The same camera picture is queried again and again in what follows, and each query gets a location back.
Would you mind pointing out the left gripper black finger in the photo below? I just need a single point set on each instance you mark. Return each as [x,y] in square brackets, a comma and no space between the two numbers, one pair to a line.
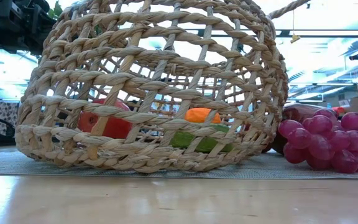
[43,34]

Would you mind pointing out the orange fruit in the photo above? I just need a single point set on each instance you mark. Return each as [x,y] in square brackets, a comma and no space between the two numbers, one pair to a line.
[197,114]

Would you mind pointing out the dark red apple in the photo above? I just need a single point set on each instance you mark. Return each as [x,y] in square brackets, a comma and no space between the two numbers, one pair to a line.
[300,111]

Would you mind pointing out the purple grape bunch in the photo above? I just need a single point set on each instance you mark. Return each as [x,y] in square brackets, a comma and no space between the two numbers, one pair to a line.
[337,146]

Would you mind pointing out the spotted patterned cloth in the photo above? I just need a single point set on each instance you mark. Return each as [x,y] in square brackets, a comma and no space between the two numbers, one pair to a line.
[2,115]

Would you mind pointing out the hanging yellow tag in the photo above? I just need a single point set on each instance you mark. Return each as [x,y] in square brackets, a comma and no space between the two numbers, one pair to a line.
[295,38]

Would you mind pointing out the grey woven placemat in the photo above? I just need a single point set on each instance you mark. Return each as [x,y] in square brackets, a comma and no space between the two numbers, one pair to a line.
[259,169]

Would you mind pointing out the black overhead beam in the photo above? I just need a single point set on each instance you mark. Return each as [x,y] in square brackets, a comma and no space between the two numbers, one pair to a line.
[322,33]

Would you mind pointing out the red plastic container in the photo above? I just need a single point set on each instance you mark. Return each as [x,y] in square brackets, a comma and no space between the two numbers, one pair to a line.
[339,110]

